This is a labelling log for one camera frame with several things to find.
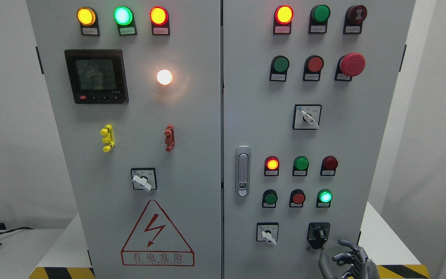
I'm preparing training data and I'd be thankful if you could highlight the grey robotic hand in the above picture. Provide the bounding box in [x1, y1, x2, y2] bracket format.
[318, 239, 379, 279]

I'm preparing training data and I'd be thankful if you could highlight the black rotary knob switch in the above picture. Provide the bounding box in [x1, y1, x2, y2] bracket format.
[307, 222, 331, 249]

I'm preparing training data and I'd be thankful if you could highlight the green push button lower right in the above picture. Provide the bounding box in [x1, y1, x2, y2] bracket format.
[316, 189, 333, 208]

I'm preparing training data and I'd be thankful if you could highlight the green push button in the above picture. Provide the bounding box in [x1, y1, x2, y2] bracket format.
[262, 189, 278, 208]
[316, 189, 333, 208]
[269, 55, 290, 82]

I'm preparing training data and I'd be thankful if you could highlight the red push button lower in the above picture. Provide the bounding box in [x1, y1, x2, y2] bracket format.
[289, 189, 306, 208]

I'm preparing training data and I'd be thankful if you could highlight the red push button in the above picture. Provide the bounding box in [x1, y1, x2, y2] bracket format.
[302, 55, 324, 81]
[289, 189, 306, 208]

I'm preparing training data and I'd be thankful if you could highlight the red indicator light middle right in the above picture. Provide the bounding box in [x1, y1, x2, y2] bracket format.
[320, 155, 339, 176]

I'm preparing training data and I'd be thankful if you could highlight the green push button lower left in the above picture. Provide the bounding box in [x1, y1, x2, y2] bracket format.
[262, 189, 278, 208]

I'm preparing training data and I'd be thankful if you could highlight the green indicator light middle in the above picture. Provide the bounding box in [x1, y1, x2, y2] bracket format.
[292, 156, 309, 177]

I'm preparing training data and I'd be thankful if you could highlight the red indicator light middle left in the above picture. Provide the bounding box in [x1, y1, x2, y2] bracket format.
[264, 156, 280, 176]

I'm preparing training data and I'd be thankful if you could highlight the grey right cabinet door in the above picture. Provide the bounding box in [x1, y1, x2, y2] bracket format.
[223, 0, 415, 279]

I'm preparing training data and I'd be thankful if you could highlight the grey cabinet door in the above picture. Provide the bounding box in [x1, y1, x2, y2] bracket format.
[223, 0, 415, 279]
[27, 0, 221, 279]

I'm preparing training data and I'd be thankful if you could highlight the red emergency stop button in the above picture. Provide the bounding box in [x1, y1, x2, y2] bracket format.
[334, 52, 366, 82]

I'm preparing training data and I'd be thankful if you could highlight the red electric hazard sticker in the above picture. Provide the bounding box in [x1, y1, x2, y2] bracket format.
[121, 200, 195, 267]

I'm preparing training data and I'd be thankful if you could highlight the red push button upper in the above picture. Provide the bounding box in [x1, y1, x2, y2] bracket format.
[302, 55, 324, 81]

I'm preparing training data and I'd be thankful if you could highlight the green push button upper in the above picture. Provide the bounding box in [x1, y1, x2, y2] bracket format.
[269, 55, 290, 82]

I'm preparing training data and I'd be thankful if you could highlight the red terminal connector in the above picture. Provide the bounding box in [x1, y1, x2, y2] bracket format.
[164, 125, 175, 152]

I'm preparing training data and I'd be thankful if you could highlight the dark red buzzer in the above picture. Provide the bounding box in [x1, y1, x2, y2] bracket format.
[343, 5, 367, 34]

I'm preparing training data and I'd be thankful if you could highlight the green indicator top right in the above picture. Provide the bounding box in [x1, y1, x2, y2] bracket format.
[308, 5, 331, 34]

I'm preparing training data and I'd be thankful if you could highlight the red lit indicator top right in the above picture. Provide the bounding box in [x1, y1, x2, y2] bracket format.
[273, 5, 294, 34]

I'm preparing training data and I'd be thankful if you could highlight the white lit lamp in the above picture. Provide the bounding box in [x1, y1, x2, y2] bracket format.
[156, 69, 173, 86]

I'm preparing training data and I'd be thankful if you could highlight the yellow terminal connector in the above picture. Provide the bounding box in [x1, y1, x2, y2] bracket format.
[100, 125, 115, 153]

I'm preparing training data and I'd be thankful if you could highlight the grey left cabinet door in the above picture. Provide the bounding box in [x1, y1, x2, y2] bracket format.
[27, 0, 221, 279]

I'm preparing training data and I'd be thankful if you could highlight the red lit indicator light left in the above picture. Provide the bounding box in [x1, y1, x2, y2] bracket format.
[150, 6, 170, 36]

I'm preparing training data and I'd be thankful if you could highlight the black digital power meter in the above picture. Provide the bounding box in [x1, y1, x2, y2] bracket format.
[64, 49, 129, 104]

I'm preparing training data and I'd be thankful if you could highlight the green lit indicator light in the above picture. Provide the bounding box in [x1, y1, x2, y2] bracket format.
[113, 6, 137, 36]

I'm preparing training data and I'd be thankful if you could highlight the yellow indicator light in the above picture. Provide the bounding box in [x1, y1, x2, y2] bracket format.
[76, 7, 100, 36]

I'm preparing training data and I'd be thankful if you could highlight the white selector switch lower right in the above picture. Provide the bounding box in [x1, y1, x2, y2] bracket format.
[256, 222, 279, 246]

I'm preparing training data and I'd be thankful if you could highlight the white selector switch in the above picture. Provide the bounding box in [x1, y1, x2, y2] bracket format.
[292, 104, 322, 130]
[256, 222, 279, 246]

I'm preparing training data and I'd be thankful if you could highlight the white selector switch upper right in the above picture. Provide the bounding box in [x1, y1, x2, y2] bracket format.
[292, 104, 322, 130]

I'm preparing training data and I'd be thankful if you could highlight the silver door handle lock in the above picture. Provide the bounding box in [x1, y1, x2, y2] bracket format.
[235, 145, 251, 197]

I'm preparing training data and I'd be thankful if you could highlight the white selector switch left door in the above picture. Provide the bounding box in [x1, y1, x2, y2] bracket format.
[130, 167, 158, 192]

